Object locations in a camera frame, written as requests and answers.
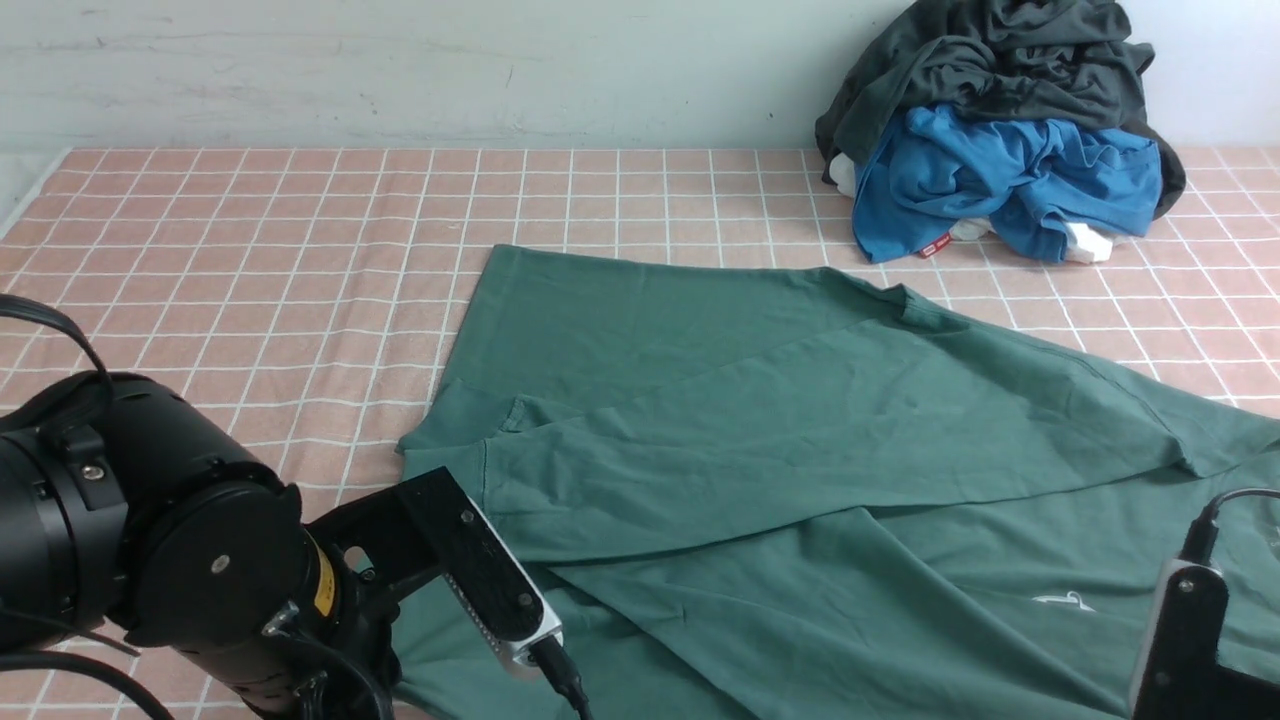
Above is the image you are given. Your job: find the green long-sleeved shirt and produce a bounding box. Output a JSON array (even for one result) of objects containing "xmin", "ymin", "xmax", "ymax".
[{"xmin": 399, "ymin": 246, "xmax": 1277, "ymax": 719}]

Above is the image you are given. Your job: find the grey wrist camera, camera-left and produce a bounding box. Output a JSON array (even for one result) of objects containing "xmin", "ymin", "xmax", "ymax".
[{"xmin": 307, "ymin": 468, "xmax": 568, "ymax": 682}]

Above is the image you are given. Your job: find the blue garment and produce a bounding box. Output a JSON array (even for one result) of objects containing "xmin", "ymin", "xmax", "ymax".
[{"xmin": 851, "ymin": 104, "xmax": 1164, "ymax": 263}]

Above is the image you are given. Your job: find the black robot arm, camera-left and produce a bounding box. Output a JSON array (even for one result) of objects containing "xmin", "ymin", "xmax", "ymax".
[{"xmin": 3, "ymin": 293, "xmax": 398, "ymax": 719}]

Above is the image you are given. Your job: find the black camera cable, camera-right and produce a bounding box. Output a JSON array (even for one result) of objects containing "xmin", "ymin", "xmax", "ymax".
[{"xmin": 1180, "ymin": 487, "xmax": 1280, "ymax": 566}]

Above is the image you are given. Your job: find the pink checkered tablecloth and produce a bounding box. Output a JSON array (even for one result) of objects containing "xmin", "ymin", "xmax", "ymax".
[{"xmin": 3, "ymin": 149, "xmax": 1277, "ymax": 518}]

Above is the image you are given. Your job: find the dark grey garment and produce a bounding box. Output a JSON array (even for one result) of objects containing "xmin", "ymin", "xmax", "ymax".
[{"xmin": 814, "ymin": 1, "xmax": 1187, "ymax": 217}]

